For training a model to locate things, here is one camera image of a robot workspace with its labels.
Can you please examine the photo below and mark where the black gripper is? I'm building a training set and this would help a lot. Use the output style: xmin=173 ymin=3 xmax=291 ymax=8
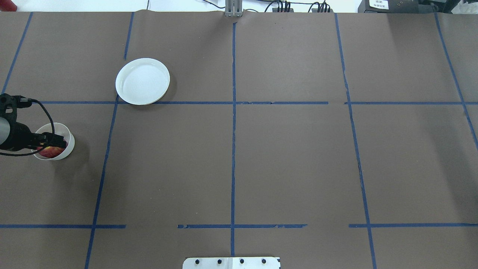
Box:
xmin=8 ymin=123 xmax=65 ymax=152

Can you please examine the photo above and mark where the red yellow apple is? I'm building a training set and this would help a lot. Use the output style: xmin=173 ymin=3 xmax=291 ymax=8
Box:
xmin=36 ymin=146 xmax=66 ymax=159

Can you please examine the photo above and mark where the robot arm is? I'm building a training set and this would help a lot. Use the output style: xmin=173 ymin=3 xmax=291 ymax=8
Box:
xmin=0 ymin=118 xmax=68 ymax=152

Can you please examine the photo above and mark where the white bowl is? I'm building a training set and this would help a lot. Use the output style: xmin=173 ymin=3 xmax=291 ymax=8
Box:
xmin=34 ymin=123 xmax=75 ymax=161

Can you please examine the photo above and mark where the white round plate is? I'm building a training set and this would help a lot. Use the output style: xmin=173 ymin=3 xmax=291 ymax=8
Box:
xmin=115 ymin=58 xmax=171 ymax=105

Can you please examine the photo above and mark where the brown paper table cover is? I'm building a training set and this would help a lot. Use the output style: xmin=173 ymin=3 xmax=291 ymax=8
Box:
xmin=1 ymin=10 xmax=477 ymax=269

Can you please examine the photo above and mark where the black device with label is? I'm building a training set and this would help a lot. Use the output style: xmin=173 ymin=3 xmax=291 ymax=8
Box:
xmin=357 ymin=0 xmax=435 ymax=14

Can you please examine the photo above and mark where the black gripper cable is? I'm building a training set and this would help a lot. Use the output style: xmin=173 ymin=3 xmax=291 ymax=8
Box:
xmin=0 ymin=96 xmax=56 ymax=157

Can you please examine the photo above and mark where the white camera mast base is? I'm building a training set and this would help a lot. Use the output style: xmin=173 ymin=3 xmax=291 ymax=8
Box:
xmin=182 ymin=257 xmax=281 ymax=269

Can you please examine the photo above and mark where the grey aluminium post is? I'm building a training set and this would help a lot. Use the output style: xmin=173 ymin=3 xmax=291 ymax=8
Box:
xmin=225 ymin=0 xmax=244 ymax=17

